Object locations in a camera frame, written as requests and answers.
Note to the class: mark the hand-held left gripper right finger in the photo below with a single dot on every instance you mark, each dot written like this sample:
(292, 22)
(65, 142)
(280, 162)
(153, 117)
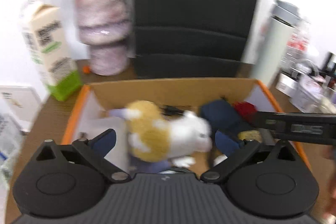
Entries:
(226, 144)

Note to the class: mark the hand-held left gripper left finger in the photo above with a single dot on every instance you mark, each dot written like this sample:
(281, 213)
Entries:
(105, 142)

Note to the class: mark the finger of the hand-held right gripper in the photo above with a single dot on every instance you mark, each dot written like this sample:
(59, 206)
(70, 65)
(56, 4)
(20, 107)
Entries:
(270, 119)

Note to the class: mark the red artificial rose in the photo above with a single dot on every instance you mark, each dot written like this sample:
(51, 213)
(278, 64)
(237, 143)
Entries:
(244, 108)

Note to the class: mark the navy blue zipper pouch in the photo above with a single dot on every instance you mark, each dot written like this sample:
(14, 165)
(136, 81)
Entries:
(223, 113)

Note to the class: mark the white and yellow plush toy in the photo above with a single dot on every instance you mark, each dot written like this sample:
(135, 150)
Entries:
(162, 132)

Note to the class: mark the red and orange cardboard box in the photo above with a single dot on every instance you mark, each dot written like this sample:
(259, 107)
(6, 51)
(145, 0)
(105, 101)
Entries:
(170, 90)

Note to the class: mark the wooden desktop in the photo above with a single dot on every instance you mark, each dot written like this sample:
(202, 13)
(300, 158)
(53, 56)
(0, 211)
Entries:
(50, 119)

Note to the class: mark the small pale tin box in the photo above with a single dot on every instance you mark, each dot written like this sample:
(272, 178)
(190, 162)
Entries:
(307, 98)

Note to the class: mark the black cosmetic bottle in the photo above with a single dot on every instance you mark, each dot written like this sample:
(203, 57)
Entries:
(329, 64)

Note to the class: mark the white thermos bottle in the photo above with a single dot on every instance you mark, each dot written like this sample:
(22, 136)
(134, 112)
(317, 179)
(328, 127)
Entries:
(273, 45)

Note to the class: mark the small orange object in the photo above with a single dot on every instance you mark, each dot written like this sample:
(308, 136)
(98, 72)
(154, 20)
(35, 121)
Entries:
(86, 69)

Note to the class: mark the clear plastic water bottle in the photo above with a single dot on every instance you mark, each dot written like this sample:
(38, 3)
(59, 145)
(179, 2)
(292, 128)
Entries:
(298, 45)

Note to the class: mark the blue and white packages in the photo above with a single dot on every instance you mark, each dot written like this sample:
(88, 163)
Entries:
(8, 140)

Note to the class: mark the white and green milk carton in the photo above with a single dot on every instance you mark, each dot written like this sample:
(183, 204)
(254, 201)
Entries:
(52, 50)

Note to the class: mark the purple ceramic vase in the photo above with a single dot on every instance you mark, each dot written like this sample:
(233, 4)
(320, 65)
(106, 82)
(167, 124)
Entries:
(102, 24)

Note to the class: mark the black paper bag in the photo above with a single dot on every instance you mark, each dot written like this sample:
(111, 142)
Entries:
(194, 8)

